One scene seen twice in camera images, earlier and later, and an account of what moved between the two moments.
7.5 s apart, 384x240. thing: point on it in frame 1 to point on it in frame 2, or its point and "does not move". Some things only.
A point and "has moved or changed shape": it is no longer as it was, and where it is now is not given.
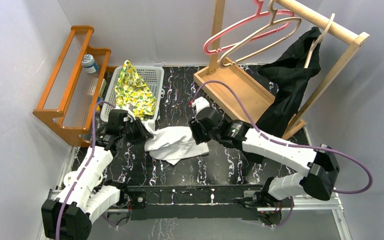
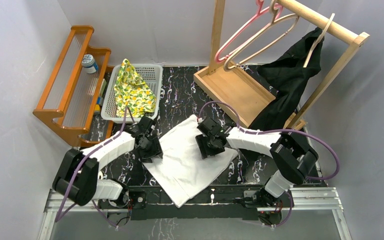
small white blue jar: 89,63 does not move
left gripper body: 138,129 to 151,151
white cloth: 172,143 has moved or changed shape
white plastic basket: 153,76 does not move
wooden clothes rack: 253,83 does not move
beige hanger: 274,12 has moved or changed shape
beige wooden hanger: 319,39 does not move
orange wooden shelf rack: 69,105 does not move
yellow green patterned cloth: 131,90 does not move
